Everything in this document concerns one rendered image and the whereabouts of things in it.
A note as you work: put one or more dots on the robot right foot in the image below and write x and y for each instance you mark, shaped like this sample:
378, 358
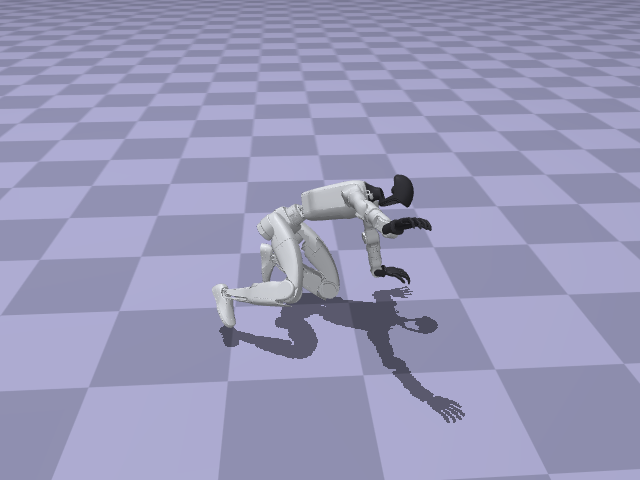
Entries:
224, 307

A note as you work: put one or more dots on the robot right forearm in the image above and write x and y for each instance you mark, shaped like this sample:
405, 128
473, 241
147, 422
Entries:
373, 215

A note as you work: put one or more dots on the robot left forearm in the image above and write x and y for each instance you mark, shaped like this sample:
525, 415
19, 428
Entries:
374, 256

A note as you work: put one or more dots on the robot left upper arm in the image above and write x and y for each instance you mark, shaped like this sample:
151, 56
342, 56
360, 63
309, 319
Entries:
370, 235

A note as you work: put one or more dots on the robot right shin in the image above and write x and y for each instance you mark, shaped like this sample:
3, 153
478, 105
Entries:
265, 293

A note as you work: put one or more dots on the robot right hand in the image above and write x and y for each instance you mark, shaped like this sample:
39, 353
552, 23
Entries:
398, 226

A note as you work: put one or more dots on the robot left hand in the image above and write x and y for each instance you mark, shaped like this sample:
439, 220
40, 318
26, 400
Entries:
394, 272

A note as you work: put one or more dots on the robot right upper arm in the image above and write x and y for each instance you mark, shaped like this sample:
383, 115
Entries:
354, 197

